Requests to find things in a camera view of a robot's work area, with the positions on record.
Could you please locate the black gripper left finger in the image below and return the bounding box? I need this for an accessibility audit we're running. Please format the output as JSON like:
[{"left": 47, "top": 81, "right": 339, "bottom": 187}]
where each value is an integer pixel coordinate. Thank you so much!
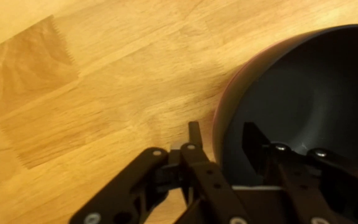
[{"left": 68, "top": 121, "right": 250, "bottom": 224}]

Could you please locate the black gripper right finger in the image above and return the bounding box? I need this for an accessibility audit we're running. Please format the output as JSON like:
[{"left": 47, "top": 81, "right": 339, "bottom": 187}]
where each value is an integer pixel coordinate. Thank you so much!
[{"left": 243, "top": 122, "right": 358, "bottom": 224}]

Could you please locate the black bowl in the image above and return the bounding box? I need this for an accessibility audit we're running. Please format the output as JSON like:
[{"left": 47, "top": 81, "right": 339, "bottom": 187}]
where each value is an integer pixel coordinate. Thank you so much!
[{"left": 211, "top": 24, "right": 358, "bottom": 190}]

